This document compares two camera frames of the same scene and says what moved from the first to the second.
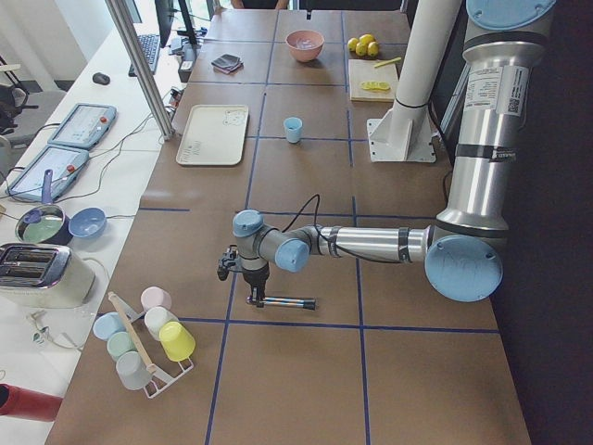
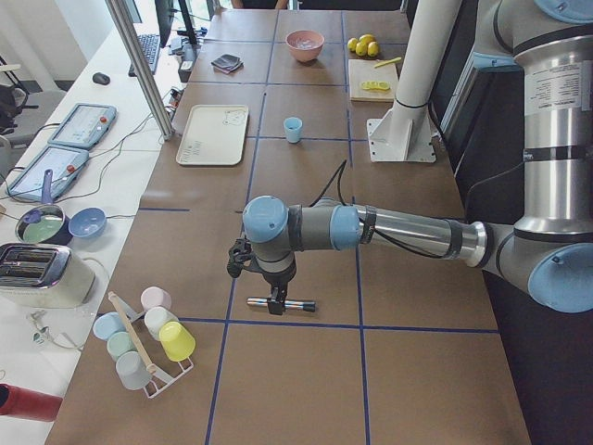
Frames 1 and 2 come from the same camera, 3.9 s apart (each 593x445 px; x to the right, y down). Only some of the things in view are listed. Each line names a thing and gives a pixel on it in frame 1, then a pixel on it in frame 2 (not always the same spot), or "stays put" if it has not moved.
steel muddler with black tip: x=272 y=301 stays put
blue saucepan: x=45 y=224 stays put
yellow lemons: x=365 y=44 stays put
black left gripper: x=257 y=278 -> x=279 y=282
